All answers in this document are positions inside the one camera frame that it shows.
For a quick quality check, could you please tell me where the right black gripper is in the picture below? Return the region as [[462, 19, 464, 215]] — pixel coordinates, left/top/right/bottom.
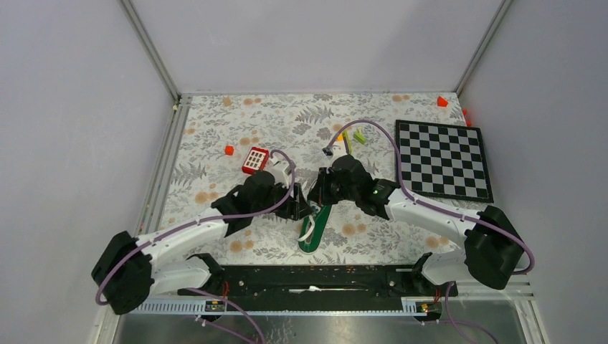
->
[[308, 167, 358, 206]]

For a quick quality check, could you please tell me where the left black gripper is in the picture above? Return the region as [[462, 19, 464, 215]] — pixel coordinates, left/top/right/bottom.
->
[[252, 178, 313, 221]]

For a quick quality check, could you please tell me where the white shoelace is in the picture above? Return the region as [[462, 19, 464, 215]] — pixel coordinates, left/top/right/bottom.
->
[[298, 215, 315, 242]]

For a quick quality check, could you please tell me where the green white sneaker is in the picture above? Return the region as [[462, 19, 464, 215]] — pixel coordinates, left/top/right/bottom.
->
[[298, 201, 332, 254]]

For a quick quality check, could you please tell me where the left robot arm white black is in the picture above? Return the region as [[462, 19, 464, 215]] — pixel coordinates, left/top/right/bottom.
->
[[91, 171, 313, 315]]

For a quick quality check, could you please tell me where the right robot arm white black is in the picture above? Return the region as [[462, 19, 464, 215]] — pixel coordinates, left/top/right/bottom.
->
[[307, 155, 527, 295]]

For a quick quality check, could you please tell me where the red white brick block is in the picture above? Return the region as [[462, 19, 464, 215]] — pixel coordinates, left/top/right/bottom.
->
[[242, 147, 270, 175]]

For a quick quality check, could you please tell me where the lime green block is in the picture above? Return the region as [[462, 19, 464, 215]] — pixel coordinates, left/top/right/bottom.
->
[[353, 130, 367, 145]]

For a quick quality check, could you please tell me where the small red cube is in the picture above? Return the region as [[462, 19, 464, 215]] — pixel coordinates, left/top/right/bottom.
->
[[224, 145, 234, 156]]

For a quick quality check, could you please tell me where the floral patterned table mat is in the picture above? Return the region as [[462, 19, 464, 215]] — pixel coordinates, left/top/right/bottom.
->
[[158, 92, 465, 265]]

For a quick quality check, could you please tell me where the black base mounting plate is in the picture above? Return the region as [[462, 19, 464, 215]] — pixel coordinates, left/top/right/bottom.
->
[[202, 264, 458, 312]]

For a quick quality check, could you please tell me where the black white checkerboard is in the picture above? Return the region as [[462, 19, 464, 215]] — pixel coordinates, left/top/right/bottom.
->
[[394, 120, 494, 203]]

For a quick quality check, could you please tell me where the red block far corner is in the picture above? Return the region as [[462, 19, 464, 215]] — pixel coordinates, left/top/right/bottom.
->
[[437, 96, 449, 108]]

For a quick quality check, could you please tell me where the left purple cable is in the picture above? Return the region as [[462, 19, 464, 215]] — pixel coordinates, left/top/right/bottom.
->
[[95, 149, 298, 344]]

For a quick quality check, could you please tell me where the red block at wall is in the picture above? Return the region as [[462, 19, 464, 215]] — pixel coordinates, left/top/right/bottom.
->
[[462, 109, 472, 127]]

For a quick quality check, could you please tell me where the aluminium frame rail front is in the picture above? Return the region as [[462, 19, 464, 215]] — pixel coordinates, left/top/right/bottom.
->
[[131, 276, 533, 316]]

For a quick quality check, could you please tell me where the right aluminium corner post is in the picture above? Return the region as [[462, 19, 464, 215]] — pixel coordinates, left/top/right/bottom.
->
[[454, 0, 514, 97]]

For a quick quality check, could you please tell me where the aluminium corner post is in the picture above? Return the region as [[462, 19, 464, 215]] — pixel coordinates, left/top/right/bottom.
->
[[454, 0, 514, 97], [118, 0, 181, 104]]

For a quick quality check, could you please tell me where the left aluminium corner post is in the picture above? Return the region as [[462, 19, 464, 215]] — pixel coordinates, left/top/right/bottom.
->
[[118, 0, 181, 104]]

